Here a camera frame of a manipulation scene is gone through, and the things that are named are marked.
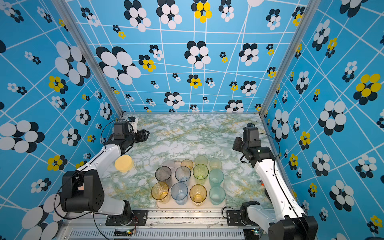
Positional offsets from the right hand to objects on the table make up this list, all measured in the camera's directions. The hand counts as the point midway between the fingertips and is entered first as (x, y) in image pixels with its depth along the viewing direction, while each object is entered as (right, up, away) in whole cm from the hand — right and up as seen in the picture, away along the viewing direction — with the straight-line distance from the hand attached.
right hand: (240, 141), depth 80 cm
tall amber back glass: (-43, -27, -1) cm, 51 cm away
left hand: (-55, +5, +10) cm, 56 cm away
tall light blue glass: (-31, -18, +3) cm, 37 cm away
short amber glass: (-29, -13, +6) cm, 32 cm away
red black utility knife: (+14, -25, +5) cm, 29 cm away
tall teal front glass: (-12, -22, +7) cm, 26 cm away
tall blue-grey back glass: (-32, -24, -6) cm, 41 cm away
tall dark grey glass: (-42, -18, +1) cm, 45 cm away
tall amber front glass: (-23, -23, -10) cm, 34 cm away
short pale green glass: (-12, -14, +11) cm, 22 cm away
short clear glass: (-41, -16, +16) cm, 47 cm away
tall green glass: (-22, -15, -5) cm, 27 cm away
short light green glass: (-21, -11, +6) cm, 25 cm away
